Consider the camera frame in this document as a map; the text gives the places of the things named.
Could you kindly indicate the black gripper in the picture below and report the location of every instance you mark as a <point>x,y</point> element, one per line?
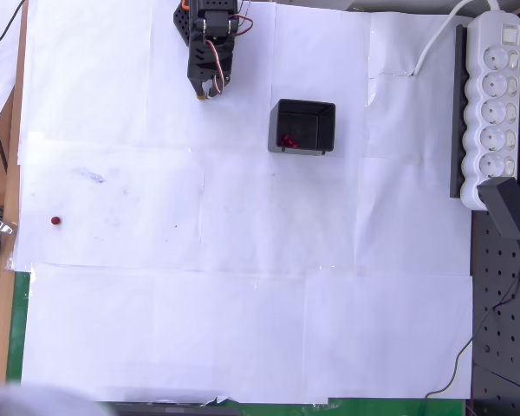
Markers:
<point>203,81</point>

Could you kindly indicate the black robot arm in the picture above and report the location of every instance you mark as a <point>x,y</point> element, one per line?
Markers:
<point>181,24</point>

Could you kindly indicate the black box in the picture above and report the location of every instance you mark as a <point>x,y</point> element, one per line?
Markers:
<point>325,130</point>

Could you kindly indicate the white paper table cover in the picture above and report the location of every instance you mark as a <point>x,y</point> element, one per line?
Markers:
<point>242,260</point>

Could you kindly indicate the loose white paper sheet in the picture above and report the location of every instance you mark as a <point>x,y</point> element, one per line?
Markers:
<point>4,65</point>

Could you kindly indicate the white keyboard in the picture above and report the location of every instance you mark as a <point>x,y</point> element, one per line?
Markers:
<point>494,108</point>

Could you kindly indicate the black power adapter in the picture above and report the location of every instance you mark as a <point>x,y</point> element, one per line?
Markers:
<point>507,208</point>

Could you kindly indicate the dark flat device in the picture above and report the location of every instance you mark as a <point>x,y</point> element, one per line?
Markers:
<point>164,411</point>

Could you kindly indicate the blurred grey object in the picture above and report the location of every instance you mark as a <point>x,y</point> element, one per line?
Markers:
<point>26,398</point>

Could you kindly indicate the black pegboard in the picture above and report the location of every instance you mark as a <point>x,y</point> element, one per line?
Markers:
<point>511,338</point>

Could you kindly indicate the black rail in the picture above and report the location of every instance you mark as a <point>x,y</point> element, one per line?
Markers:
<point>457,130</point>

